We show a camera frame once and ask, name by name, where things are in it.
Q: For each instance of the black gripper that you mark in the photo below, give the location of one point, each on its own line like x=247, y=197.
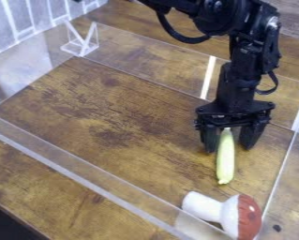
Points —
x=234, y=109

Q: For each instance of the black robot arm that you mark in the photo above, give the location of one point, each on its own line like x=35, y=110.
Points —
x=250, y=22

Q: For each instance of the red white mushroom toy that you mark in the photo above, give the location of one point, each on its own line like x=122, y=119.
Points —
x=238, y=214

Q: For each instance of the clear acrylic enclosure wall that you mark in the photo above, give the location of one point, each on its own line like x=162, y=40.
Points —
x=100, y=153

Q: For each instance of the clear acrylic triangle bracket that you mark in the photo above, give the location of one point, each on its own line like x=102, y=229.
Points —
x=80, y=46

